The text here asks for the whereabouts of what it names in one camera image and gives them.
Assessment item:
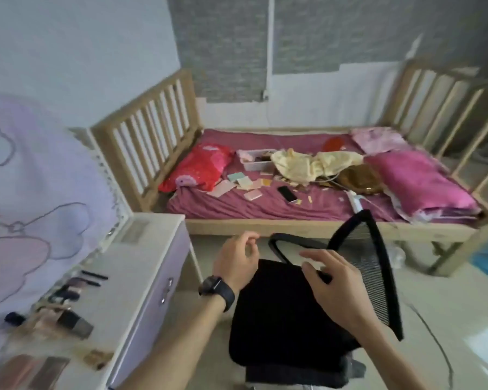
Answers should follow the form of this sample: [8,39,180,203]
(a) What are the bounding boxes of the dark square foundation bottle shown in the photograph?
[55,310,95,341]

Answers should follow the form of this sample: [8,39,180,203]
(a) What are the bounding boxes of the pink patterned cloth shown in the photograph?
[349,126,409,155]

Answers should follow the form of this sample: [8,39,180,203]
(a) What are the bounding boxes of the navy cosmetic tube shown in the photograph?
[48,289,82,304]

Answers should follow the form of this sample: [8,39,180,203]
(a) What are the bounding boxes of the red floral pillow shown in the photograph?
[158,142,235,193]

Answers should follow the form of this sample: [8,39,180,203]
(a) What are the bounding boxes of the black phone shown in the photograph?
[277,185,300,204]

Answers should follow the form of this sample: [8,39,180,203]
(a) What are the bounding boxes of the pink cartoon cloth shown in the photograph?
[0,93,125,366]

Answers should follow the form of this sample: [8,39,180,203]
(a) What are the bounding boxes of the pink rounded compact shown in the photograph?
[0,353,35,390]

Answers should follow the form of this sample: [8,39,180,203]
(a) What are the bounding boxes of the purple bed sheet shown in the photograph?
[165,128,407,222]

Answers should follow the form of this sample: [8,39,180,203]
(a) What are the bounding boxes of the red round object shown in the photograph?
[322,135,347,153]

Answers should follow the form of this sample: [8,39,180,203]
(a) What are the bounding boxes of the purple drawer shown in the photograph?
[105,223,194,388]

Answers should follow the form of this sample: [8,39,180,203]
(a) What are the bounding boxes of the silver drawer handle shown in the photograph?
[159,277,175,307]

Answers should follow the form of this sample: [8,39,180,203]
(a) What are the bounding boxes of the grey wall sheet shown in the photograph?
[165,0,488,103]

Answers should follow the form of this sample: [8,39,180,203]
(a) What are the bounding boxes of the white plastic basket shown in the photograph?
[237,148,278,172]

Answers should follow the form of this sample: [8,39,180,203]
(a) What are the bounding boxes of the cream cloth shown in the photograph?
[270,148,365,185]

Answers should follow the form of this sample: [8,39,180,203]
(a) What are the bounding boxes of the white cable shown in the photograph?
[406,302,454,390]

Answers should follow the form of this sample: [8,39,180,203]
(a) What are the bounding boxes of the person's right hand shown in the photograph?
[299,249,380,334]

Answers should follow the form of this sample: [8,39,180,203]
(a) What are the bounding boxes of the black office chair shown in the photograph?
[229,210,404,390]

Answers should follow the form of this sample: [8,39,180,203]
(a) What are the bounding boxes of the wooden bed frame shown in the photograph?
[90,60,488,277]

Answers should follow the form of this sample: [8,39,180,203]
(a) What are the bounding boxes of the person's left hand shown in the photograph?
[212,230,261,295]

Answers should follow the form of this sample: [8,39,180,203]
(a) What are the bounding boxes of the pink patterned paper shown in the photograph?
[207,179,237,199]

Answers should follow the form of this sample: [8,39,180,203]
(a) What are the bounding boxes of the clear plastic bag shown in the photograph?
[386,245,406,269]

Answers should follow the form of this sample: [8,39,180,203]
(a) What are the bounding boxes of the black smartwatch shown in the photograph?
[198,275,236,313]

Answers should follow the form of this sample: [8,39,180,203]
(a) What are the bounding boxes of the pink folded blanket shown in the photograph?
[364,149,483,222]

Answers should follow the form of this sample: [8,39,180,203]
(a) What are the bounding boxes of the white dressing table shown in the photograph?
[0,213,194,390]

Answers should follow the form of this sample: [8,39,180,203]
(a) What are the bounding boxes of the brown handbag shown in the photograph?
[335,163,385,196]

